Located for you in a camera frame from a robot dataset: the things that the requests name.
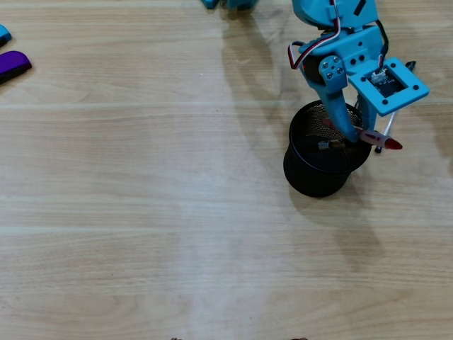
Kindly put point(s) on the purple plastic object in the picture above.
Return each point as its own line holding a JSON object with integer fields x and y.
{"x": 12, "y": 63}

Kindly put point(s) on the red retractable pen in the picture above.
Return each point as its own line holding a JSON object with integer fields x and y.
{"x": 375, "y": 137}

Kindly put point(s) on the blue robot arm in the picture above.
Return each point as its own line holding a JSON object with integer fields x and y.
{"x": 318, "y": 12}

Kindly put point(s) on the grey grip clear pen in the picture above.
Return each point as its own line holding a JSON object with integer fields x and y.
{"x": 357, "y": 102}

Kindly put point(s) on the black retractable pen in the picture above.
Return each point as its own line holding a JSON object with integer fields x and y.
{"x": 327, "y": 145}

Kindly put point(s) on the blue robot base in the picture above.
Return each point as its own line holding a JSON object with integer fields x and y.
{"x": 240, "y": 3}

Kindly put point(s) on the black mesh pen holder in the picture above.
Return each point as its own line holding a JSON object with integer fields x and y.
{"x": 308, "y": 177}

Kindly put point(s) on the light blue plastic object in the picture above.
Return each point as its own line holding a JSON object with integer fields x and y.
{"x": 3, "y": 33}

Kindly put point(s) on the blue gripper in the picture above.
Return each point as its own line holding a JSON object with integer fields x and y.
{"x": 333, "y": 72}

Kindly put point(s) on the black capped clear pen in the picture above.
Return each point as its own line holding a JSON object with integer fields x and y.
{"x": 388, "y": 125}

